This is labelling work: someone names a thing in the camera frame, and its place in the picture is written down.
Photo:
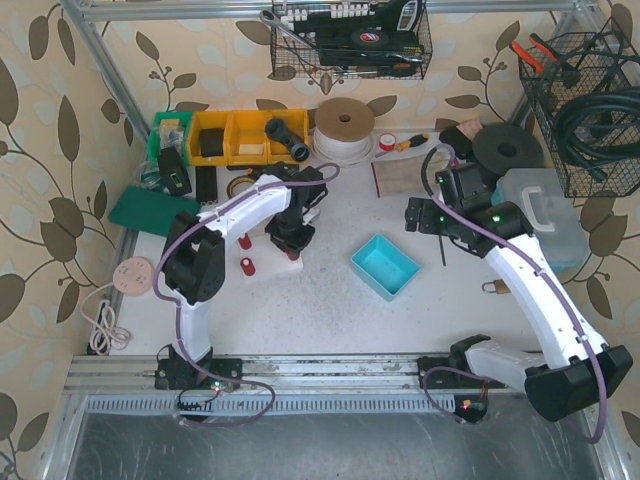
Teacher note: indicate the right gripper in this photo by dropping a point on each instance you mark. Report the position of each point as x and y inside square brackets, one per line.
[417, 220]

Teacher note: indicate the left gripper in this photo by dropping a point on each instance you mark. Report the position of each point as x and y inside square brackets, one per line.
[290, 238]

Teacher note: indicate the teal plastic tray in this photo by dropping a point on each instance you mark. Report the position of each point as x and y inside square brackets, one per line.
[384, 267]

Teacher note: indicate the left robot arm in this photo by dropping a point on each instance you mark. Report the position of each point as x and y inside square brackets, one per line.
[192, 267]

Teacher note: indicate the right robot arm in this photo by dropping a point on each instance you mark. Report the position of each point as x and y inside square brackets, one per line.
[576, 367]

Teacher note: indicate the small black yellow screwdriver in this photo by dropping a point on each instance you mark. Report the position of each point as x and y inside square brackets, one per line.
[442, 250]

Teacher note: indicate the white peg board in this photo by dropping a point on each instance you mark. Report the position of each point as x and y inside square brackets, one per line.
[269, 262]

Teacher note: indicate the canvas work glove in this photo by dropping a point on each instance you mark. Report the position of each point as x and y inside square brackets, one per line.
[398, 177]

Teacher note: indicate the brown tape roll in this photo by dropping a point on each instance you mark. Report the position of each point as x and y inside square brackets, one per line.
[239, 184]

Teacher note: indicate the black sanding block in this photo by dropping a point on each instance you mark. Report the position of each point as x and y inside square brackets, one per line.
[455, 138]

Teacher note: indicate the red white tape roll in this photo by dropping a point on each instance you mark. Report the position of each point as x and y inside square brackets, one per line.
[387, 142]

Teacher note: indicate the yellow bin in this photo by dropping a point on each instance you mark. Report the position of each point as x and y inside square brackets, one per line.
[206, 141]
[298, 121]
[245, 140]

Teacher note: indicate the black filament spool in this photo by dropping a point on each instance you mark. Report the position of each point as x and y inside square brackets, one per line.
[498, 148]

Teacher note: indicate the black ribbed block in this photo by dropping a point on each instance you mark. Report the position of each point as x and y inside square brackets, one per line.
[206, 184]

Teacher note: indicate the brass padlock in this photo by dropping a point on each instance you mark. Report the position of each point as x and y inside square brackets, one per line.
[497, 286]

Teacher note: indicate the grey pipe fitting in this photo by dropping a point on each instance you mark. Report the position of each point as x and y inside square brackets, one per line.
[277, 130]

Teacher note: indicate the clear teal toolbox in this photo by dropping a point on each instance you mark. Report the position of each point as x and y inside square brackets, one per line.
[537, 192]

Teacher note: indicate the black green meter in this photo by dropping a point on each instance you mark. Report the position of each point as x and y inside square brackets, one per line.
[173, 173]

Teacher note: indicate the green flat case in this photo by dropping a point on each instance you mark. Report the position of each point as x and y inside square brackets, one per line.
[149, 211]

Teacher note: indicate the green bin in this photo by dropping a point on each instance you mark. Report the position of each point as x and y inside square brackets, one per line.
[169, 129]

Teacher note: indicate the sanding disc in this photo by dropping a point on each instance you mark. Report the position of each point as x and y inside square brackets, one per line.
[133, 276]

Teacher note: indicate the white cable spool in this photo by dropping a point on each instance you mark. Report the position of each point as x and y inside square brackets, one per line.
[344, 132]

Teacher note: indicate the wire basket with tools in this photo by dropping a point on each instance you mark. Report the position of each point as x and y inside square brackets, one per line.
[349, 39]

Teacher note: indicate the wire basket with hoses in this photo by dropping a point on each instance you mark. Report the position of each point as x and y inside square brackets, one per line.
[587, 107]

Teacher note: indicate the orange handled pliers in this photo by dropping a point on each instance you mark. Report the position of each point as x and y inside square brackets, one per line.
[536, 56]

